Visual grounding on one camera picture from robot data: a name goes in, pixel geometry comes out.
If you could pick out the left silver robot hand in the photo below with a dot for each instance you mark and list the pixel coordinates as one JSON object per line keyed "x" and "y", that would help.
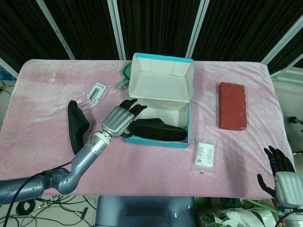
{"x": 117, "y": 120}

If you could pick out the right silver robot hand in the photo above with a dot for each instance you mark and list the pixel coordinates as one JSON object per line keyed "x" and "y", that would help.
{"x": 285, "y": 186}

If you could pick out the black shoe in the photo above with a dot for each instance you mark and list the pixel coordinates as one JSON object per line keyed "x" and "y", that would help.
{"x": 161, "y": 131}
{"x": 77, "y": 123}

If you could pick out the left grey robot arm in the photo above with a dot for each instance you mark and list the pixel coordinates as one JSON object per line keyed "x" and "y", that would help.
{"x": 82, "y": 158}

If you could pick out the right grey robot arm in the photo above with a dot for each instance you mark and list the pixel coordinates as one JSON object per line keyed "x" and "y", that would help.
{"x": 293, "y": 218}

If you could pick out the teal cardboard shoe box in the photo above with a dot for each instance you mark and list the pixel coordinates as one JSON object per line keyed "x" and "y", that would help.
{"x": 163, "y": 80}

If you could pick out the white folding phone stand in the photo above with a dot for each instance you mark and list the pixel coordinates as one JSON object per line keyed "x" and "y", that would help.
{"x": 97, "y": 91}

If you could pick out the green plastic scoop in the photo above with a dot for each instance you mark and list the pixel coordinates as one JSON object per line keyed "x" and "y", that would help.
{"x": 125, "y": 72}

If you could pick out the pink plush table cloth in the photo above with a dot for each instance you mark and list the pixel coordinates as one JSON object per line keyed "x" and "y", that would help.
{"x": 154, "y": 170}

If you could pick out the green white plastic bag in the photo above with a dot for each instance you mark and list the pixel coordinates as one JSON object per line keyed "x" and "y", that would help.
{"x": 227, "y": 215}

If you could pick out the white wet wipes packet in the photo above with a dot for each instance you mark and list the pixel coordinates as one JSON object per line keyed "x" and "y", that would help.
{"x": 204, "y": 156}

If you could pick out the red brick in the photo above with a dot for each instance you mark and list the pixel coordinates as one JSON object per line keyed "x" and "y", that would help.
{"x": 233, "y": 106}

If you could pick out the blue grey robot torso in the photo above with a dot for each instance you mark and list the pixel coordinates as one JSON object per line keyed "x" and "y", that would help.
{"x": 144, "y": 212}

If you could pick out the black curtain panel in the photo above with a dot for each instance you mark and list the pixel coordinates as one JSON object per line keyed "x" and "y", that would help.
{"x": 85, "y": 26}
{"x": 158, "y": 26}
{"x": 21, "y": 30}
{"x": 241, "y": 28}

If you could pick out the double white partition post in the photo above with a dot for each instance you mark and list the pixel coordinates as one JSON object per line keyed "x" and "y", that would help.
{"x": 117, "y": 28}

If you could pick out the single white partition post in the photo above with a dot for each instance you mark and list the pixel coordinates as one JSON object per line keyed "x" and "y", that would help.
{"x": 281, "y": 42}
{"x": 58, "y": 30}
{"x": 197, "y": 28}

